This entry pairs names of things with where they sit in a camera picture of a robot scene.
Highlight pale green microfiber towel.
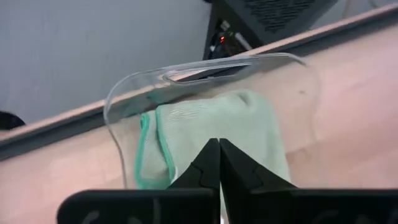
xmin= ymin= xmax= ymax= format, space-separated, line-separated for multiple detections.
xmin=134 ymin=89 xmax=292 ymax=191

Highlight black perforated computer case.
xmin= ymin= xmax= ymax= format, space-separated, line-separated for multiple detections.
xmin=202 ymin=0 xmax=340 ymax=61

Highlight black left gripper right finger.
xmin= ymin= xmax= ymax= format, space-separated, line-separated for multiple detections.
xmin=220 ymin=138 xmax=398 ymax=224

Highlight clear plastic bin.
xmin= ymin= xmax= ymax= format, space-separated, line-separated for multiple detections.
xmin=103 ymin=52 xmax=322 ymax=190

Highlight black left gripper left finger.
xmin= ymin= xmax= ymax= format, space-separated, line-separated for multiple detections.
xmin=57 ymin=138 xmax=221 ymax=224

